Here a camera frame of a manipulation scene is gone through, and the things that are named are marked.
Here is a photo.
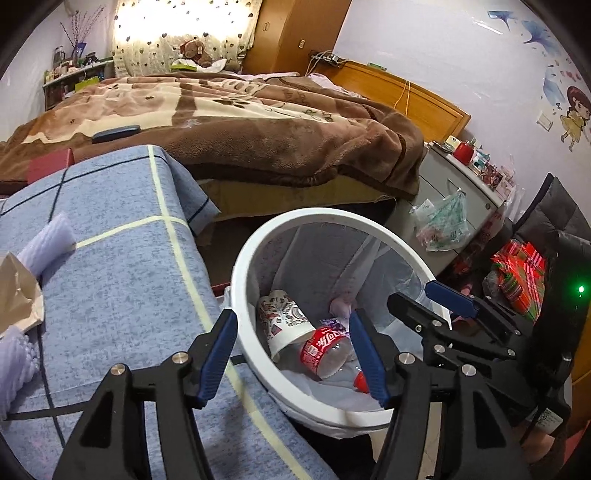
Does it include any black phone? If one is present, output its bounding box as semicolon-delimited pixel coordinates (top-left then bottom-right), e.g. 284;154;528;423
91;124;140;143

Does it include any grey nightstand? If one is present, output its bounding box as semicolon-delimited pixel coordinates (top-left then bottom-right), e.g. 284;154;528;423
394;141;509;278

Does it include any beige paper bag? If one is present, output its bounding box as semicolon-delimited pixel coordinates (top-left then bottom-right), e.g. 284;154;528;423
0;251;45;335

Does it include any heart patterned curtain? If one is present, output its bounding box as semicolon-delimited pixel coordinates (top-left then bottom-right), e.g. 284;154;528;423
112;0;264;77

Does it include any green printed plastic bag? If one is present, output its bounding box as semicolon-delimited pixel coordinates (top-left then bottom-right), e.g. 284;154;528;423
411;190;472;252

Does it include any black chair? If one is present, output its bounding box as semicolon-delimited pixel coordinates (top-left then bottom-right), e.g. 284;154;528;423
508;173;591;287

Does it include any person's right hand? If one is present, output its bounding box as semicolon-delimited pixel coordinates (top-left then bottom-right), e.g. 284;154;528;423
510;406;573;464

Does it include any black cable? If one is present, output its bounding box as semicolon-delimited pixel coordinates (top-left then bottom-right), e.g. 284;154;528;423
4;404;95;422

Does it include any wooden wardrobe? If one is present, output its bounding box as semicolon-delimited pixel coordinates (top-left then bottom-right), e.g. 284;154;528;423
242;0;354;77

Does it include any blue checked tablecloth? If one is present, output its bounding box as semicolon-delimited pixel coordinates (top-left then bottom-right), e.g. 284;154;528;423
0;144;340;480

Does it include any vase with dry branches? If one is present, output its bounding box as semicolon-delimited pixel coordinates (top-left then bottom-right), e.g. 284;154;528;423
60;4;105;58

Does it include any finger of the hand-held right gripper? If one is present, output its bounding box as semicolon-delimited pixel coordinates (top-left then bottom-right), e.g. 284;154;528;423
425;279;525;344
387;292;452;344

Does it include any blue leaf wall sticker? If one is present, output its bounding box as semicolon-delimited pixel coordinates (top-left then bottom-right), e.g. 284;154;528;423
487;9;568;104

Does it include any yellow cable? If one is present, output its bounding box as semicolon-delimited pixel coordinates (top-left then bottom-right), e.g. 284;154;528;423
394;78;411;114

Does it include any power strip with chargers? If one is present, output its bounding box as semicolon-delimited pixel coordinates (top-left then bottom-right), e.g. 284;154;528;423
309;50;347;68

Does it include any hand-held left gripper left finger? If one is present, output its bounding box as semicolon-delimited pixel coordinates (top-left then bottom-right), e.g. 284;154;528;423
51;308;238;480

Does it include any mustard bed mattress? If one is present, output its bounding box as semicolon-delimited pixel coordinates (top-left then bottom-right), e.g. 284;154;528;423
198;178;398;217

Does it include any row of small boxes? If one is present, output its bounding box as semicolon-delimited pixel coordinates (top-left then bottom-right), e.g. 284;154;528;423
468;148;515;192

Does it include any brown teddy bear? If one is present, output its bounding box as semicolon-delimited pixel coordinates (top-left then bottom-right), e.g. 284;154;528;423
178;38;214;68

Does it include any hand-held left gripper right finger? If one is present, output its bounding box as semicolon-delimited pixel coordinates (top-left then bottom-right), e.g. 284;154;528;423
348;308;532;480

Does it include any brown printed blanket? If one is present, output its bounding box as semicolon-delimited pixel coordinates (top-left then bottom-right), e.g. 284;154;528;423
0;71;428;201

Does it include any red label plastic bottle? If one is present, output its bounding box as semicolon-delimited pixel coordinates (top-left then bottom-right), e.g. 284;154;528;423
300;325;370;393

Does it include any printed paper cup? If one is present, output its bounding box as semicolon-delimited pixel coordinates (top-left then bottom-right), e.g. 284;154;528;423
256;290;317;363

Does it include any wooden bed headboard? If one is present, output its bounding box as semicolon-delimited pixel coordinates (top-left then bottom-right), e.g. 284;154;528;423
330;60;472;144

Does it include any dark red box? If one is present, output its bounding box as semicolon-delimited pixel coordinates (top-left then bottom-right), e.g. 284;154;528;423
27;148;75;185

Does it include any red green checked bag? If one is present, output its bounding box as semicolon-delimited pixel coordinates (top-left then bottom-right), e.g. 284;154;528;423
482;240;548;319

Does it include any cluttered side shelf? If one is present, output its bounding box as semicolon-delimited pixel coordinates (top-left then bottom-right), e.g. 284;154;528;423
41;58;116;112

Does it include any cartoon girl wall sticker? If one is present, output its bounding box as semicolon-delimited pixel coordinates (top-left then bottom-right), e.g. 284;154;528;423
556;85;591;153

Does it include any pale pink pillow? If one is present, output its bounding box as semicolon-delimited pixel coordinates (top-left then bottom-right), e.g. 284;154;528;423
305;71;365;97

